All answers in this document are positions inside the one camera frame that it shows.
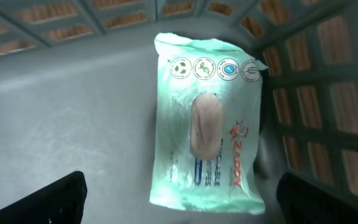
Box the grey plastic basket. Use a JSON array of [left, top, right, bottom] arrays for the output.
[[0, 1, 358, 223]]

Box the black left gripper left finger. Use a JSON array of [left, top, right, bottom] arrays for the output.
[[0, 171, 88, 224]]

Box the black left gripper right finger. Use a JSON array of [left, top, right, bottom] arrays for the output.
[[276, 172, 358, 224]]

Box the green wet wipes pack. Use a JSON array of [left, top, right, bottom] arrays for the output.
[[150, 33, 265, 215]]

